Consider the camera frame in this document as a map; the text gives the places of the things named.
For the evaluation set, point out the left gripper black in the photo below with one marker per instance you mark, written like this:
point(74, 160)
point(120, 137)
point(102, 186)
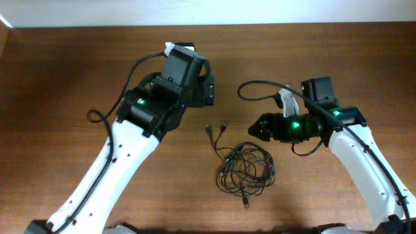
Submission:
point(208, 90)

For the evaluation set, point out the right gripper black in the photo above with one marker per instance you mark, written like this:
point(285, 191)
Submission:
point(266, 130)

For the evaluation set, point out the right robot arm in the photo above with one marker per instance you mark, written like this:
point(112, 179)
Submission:
point(315, 112)

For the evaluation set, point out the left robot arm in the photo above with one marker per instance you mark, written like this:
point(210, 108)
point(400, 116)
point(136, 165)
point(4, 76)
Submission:
point(144, 115)

